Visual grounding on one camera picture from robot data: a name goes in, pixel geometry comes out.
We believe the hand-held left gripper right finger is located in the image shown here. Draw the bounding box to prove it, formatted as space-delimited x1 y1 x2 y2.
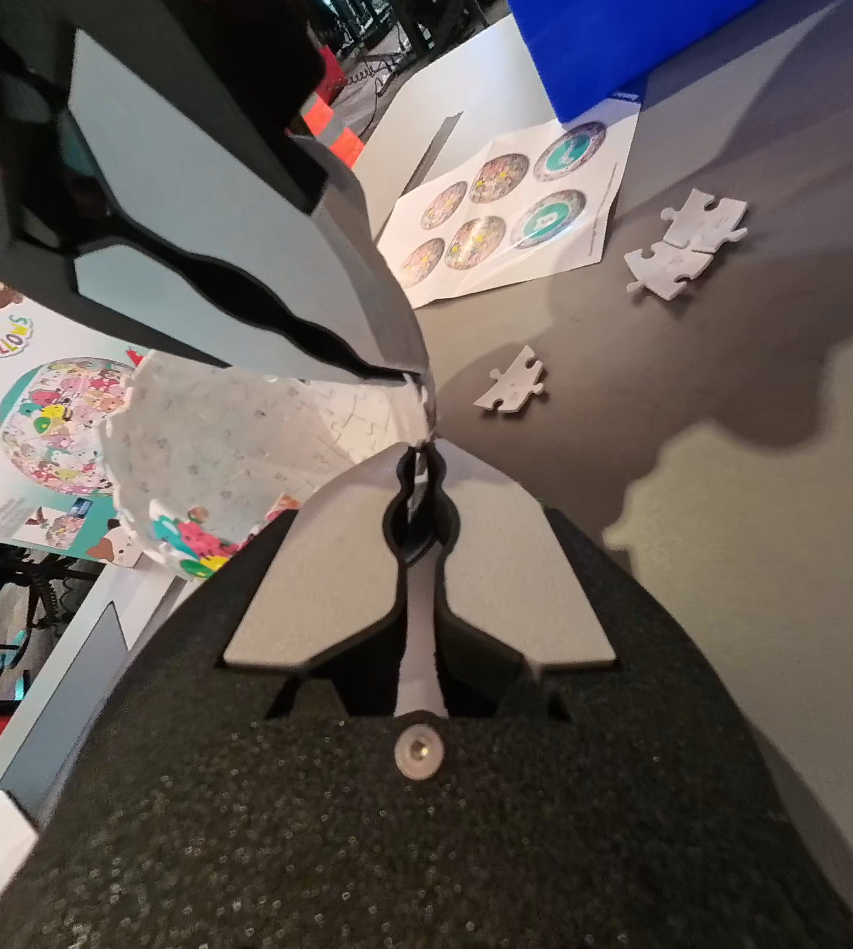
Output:
427 441 617 713

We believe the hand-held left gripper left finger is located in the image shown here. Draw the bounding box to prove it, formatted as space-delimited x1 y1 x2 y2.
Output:
224 442 424 713

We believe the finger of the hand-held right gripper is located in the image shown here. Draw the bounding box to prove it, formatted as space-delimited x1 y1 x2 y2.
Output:
71 30 433 381
78 241 426 391

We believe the colourful puzzle ball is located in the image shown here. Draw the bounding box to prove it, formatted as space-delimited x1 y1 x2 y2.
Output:
100 349 435 579

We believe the white puzzle piece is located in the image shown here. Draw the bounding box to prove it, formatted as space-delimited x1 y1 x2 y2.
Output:
623 241 717 303
473 345 549 416
402 441 444 523
658 189 751 256

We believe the teal puzzle box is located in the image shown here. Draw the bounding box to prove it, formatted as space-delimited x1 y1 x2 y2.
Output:
0 264 153 567

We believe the puzzle instruction leaflet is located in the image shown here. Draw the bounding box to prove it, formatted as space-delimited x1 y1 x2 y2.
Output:
375 97 642 309

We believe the orange plastic object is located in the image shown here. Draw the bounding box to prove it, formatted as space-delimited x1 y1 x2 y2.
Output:
301 89 368 172

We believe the blue plastic bin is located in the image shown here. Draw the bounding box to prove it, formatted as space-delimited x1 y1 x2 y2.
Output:
508 0 761 124

